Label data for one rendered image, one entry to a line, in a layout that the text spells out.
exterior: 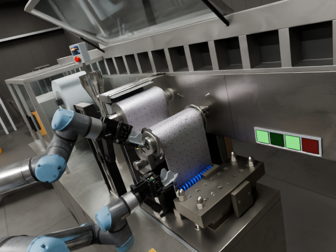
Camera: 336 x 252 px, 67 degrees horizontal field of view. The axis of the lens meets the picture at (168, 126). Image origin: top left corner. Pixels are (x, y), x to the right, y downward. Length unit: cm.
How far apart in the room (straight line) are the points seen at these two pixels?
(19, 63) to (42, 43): 98
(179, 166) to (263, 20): 63
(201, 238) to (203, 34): 81
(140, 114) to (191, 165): 34
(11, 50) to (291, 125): 889
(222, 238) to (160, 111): 64
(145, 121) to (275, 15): 70
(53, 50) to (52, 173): 883
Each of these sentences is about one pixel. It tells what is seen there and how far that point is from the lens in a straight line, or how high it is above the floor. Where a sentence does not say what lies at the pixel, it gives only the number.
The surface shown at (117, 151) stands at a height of 99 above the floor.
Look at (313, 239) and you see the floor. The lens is 229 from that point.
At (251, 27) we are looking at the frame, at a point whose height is 160.
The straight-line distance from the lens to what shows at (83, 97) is 193.
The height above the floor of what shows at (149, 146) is 125.
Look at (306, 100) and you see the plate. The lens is 92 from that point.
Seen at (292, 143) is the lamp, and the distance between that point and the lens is 101.
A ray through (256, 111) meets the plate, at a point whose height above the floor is 129.
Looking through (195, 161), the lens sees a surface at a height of 110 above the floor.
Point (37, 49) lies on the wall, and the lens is 945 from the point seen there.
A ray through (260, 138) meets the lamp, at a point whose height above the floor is 118.
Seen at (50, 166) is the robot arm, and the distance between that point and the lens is 78.
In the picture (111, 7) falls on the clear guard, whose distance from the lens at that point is 130.
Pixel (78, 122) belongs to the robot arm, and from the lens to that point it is 89.
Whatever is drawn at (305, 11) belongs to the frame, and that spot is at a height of 161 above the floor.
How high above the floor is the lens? 167
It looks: 21 degrees down
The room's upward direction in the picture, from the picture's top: 16 degrees counter-clockwise
